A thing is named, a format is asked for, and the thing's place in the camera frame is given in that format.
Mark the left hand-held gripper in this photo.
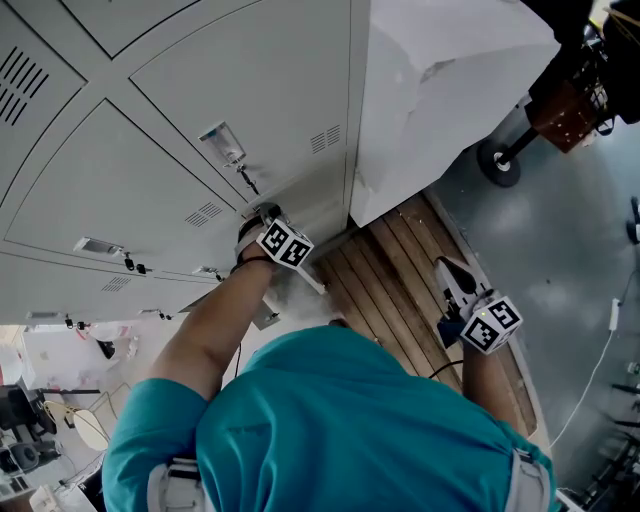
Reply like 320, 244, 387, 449
234, 200, 316, 272

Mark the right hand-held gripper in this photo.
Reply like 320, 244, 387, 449
432, 255, 524, 357

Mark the grey metal locker cabinet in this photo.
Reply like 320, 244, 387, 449
0, 0, 371, 326

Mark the person's right forearm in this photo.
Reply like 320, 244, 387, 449
458, 344, 506, 426

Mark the person's left forearm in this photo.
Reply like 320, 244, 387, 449
149, 259, 281, 401

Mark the black wrist band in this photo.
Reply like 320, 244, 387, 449
229, 254, 275, 275

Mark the brown wooden slat platform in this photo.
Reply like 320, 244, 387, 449
314, 192, 539, 441

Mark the black wheeled rack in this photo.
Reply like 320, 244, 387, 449
476, 0, 640, 189

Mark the large white box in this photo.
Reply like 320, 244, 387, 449
349, 0, 562, 227

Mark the person's teal shirt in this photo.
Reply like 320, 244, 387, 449
102, 324, 557, 512

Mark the white water dispenser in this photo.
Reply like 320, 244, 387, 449
22, 324, 131, 396

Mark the clear dispenser water bottle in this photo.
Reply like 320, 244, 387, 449
0, 344, 24, 386

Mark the dark office chair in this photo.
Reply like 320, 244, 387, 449
0, 383, 61, 476

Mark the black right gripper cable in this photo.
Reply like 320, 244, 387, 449
424, 358, 466, 380

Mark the white power cable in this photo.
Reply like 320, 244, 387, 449
548, 327, 616, 451

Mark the grey shoulder strap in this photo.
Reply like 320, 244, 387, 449
507, 447, 554, 512
146, 457, 206, 512

